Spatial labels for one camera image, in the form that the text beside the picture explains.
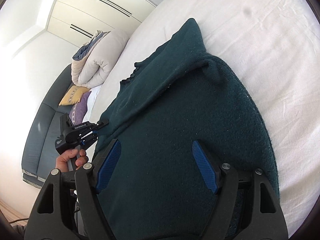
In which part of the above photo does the yellow patterned cushion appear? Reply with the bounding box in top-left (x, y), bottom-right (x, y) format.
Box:
top-left (59, 86), bottom-right (89, 106)

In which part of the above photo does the purple patterned cushion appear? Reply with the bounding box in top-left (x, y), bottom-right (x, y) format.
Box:
top-left (69, 91), bottom-right (91, 125)

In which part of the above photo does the person's left hand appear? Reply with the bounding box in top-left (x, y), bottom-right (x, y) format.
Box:
top-left (55, 148), bottom-right (88, 172)

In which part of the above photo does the dark green sweater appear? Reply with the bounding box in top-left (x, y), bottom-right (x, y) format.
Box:
top-left (94, 18), bottom-right (279, 239)

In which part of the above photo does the white bed sheet mattress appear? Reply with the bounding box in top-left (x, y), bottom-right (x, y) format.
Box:
top-left (89, 0), bottom-right (319, 235)

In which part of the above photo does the dark grey upholstered headboard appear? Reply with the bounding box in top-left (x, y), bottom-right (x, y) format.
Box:
top-left (21, 65), bottom-right (73, 189)

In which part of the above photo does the cream wardrobe with handles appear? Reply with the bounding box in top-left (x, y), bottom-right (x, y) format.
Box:
top-left (47, 0), bottom-right (163, 47)

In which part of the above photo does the rolled beige duvet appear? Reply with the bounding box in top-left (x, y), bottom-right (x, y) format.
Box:
top-left (71, 29), bottom-right (129, 89)

